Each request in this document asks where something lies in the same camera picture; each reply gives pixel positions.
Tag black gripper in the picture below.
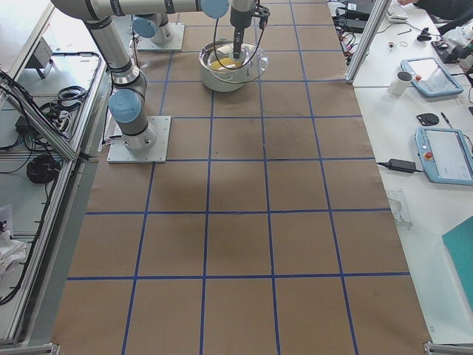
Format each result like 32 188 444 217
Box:
233 26 245 59

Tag yellow corn cob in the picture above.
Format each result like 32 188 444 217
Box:
208 58 242 70

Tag glass pot lid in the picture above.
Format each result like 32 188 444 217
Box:
203 42 269 84

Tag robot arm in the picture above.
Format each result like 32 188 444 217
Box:
53 1 270 152
132 13 172 45

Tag pale green electric pot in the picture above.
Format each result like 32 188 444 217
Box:
199 38 263 92

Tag white mug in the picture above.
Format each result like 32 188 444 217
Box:
387 70 413 97

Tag far blue teach pendant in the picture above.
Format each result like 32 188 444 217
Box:
401 57 463 98

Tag blue teach pendant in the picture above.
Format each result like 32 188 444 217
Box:
415 127 472 186
401 57 463 98

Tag black power brick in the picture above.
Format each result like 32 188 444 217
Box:
387 158 417 174

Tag near blue teach pendant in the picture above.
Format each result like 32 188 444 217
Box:
415 127 472 186

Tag teal board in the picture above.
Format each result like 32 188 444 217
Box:
440 217 472 321

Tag white crumpled cloth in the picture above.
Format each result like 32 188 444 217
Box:
0 205 29 285

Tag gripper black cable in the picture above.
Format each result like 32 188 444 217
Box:
213 1 271 75

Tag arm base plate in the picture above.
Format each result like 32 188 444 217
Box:
136 23 185 52
106 116 171 163

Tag aluminium frame post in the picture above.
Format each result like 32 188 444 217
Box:
344 0 390 84

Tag coiled black cables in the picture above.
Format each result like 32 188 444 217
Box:
26 153 62 185

